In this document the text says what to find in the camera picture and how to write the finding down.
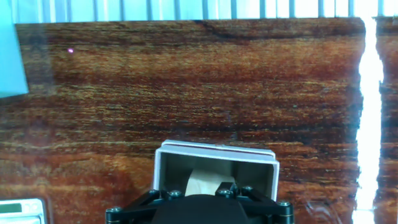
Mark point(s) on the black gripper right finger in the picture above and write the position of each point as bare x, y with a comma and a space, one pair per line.
264, 205

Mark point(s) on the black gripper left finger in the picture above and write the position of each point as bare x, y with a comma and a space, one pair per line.
136, 207

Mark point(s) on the light wooden cube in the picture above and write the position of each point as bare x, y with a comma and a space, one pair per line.
205, 183

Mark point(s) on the pink cardboard box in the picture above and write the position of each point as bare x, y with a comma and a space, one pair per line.
217, 154

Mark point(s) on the deep light blue box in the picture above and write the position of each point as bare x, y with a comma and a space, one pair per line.
11, 56

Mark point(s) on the silver digital scale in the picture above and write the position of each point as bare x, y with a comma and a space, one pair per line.
18, 211

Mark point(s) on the wood grain table mat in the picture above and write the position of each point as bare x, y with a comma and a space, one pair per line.
199, 93

